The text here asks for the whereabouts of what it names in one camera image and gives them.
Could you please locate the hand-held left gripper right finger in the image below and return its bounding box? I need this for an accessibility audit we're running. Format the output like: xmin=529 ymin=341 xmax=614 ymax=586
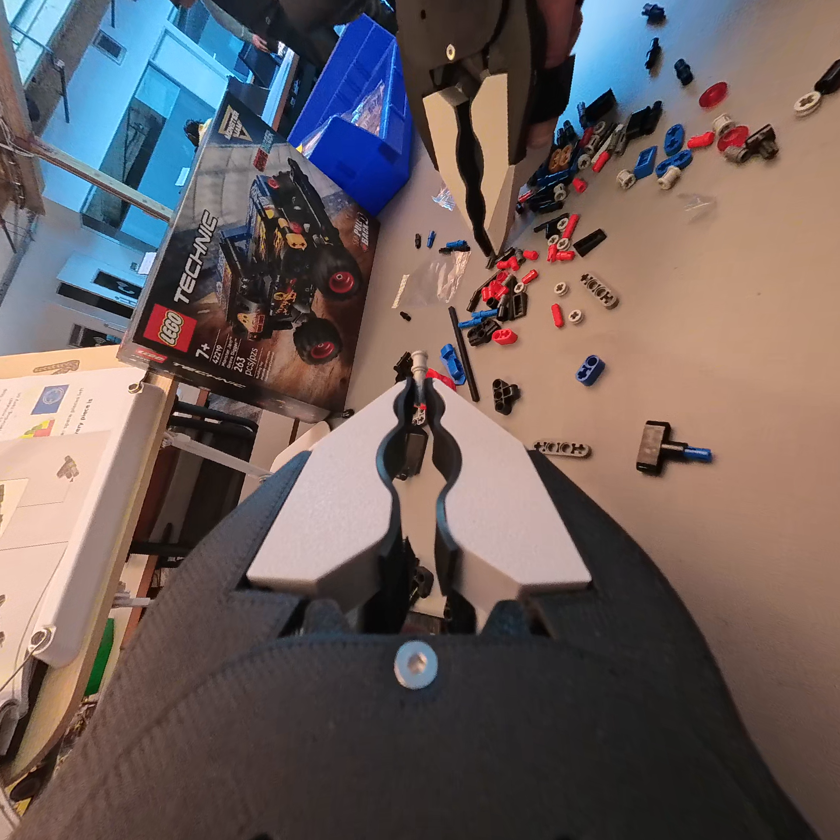
xmin=434 ymin=385 xmax=594 ymax=631

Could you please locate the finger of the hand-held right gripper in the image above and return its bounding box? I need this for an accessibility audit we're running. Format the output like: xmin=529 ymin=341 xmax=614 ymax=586
xmin=422 ymin=85 xmax=496 ymax=258
xmin=468 ymin=71 xmax=519 ymax=244

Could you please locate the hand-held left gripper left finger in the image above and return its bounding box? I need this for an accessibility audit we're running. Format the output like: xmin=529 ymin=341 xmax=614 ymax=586
xmin=245 ymin=385 xmax=411 ymax=634

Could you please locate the black connector with blue pin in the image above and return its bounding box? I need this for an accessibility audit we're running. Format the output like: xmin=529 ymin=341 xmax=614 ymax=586
xmin=635 ymin=420 xmax=714 ymax=475

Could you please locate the grey black long pin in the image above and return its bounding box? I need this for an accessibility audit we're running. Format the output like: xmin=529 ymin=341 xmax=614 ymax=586
xmin=410 ymin=350 xmax=431 ymax=427

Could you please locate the grey desk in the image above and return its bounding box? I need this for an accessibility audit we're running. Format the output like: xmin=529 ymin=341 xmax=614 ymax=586
xmin=249 ymin=0 xmax=840 ymax=840

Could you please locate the person's right hand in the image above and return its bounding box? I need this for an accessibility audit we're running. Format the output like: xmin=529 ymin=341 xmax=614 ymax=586
xmin=528 ymin=0 xmax=585 ymax=151

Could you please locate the pile of small pins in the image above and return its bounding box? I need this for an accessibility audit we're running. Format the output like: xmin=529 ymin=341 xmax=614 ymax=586
xmin=465 ymin=98 xmax=624 ymax=349

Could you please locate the blue divided storage bin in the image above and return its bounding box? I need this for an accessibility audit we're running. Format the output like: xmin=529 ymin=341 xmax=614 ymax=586
xmin=289 ymin=13 xmax=417 ymax=217

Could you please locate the black square panel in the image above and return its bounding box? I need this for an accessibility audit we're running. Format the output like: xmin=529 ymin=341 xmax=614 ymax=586
xmin=395 ymin=425 xmax=432 ymax=481

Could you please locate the long black axle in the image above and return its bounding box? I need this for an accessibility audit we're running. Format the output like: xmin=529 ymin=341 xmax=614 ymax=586
xmin=448 ymin=306 xmax=480 ymax=403

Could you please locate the white book stand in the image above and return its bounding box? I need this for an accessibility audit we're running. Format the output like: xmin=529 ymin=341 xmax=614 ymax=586
xmin=0 ymin=346 xmax=277 ymax=788

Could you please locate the toy truck set box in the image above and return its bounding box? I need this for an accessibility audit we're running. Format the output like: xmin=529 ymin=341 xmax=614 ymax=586
xmin=118 ymin=88 xmax=382 ymax=421

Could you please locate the instruction booklet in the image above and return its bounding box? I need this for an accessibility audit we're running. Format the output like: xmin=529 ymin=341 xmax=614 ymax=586
xmin=0 ymin=371 xmax=139 ymax=552

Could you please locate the black grey small connector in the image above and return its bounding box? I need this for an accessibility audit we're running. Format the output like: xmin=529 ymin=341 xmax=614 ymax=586
xmin=725 ymin=123 xmax=780 ymax=164

